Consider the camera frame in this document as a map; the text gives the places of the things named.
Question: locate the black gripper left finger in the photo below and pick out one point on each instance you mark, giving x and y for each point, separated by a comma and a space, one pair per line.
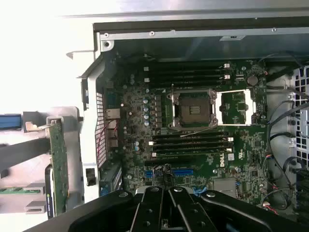
149, 212

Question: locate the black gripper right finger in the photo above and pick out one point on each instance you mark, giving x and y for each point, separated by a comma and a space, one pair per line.
193, 215

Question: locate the grey chipset heatsink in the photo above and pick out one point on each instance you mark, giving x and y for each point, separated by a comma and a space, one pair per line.
224, 187

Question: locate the blue expansion slot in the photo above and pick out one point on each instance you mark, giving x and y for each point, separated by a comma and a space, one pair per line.
183, 172

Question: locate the black expansion slot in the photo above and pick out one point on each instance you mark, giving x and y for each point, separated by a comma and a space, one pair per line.
176, 162

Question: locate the black RAM slot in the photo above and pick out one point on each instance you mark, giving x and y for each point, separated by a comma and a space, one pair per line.
188, 65
193, 138
188, 71
193, 143
188, 82
188, 77
193, 148

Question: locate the green motherboard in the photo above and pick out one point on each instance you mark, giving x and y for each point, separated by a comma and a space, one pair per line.
253, 145

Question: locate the CPU socket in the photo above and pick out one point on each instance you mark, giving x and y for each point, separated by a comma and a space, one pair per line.
193, 111

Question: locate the metal rear port block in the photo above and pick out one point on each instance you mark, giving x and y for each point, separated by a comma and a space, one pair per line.
112, 113

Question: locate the grey parts rack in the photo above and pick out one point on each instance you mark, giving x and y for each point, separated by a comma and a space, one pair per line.
70, 113

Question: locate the loose green RAM stick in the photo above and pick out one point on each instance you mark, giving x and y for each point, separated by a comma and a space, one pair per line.
14, 190

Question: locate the silver coin battery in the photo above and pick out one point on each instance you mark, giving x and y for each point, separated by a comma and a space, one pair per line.
252, 79

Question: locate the metal drive cage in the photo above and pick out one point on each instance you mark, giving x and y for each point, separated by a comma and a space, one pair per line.
304, 116

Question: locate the black open PC case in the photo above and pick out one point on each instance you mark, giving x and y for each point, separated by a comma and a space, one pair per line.
169, 48

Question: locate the hard disk with blue rails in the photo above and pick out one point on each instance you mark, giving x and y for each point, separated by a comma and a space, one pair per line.
9, 122

